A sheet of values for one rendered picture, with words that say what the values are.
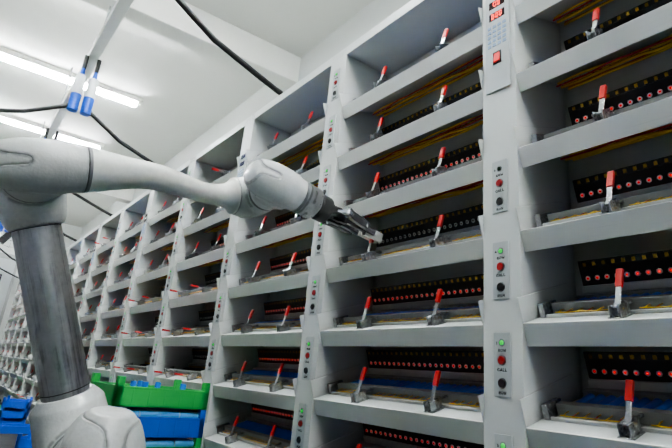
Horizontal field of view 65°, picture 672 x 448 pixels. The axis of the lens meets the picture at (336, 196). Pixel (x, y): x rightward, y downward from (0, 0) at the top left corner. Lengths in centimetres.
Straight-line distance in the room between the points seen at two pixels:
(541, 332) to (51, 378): 101
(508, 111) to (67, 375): 114
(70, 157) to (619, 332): 106
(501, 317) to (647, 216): 34
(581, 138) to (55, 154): 104
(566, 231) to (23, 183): 105
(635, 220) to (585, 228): 9
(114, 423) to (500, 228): 87
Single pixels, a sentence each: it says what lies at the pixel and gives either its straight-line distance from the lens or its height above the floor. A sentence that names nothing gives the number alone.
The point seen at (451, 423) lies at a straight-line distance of 124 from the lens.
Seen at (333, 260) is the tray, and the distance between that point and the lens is 168.
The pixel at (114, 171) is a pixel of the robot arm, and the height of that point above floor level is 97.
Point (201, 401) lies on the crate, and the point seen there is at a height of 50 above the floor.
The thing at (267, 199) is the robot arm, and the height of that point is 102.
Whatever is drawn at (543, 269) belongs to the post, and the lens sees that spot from 122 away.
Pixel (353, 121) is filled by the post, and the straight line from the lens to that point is 188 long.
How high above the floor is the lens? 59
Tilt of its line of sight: 19 degrees up
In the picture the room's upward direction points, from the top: 5 degrees clockwise
